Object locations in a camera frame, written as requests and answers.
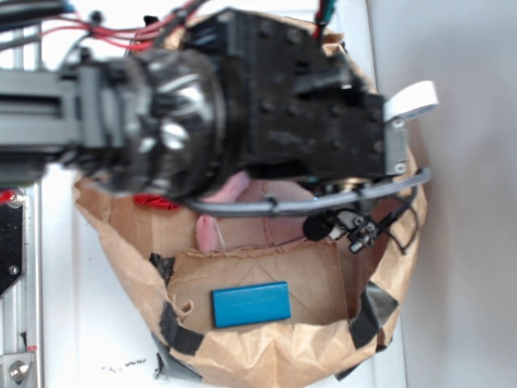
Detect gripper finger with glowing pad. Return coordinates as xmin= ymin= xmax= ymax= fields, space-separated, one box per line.
xmin=383 ymin=81 xmax=439 ymax=122

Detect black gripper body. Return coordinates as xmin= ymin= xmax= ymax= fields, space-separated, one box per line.
xmin=184 ymin=8 xmax=407 ymax=182

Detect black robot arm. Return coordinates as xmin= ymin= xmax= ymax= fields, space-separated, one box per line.
xmin=1 ymin=9 xmax=431 ymax=211

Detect pink plush animal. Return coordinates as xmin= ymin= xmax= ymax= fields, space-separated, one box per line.
xmin=195 ymin=171 xmax=313 ymax=254

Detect red crumpled cloth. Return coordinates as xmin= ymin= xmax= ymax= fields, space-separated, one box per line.
xmin=132 ymin=194 xmax=179 ymax=211

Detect blue rectangular block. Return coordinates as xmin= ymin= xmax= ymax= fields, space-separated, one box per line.
xmin=212 ymin=281 xmax=291 ymax=328

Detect brown paper bag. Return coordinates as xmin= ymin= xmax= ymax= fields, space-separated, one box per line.
xmin=73 ymin=11 xmax=429 ymax=387

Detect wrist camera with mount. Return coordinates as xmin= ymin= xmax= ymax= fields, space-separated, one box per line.
xmin=302 ymin=177 xmax=421 ymax=256

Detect red wires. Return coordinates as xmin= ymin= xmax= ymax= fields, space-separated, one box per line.
xmin=40 ymin=0 xmax=211 ymax=52

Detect aluminium extrusion rail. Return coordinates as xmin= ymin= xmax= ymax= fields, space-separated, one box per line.
xmin=0 ymin=23 xmax=45 ymax=388

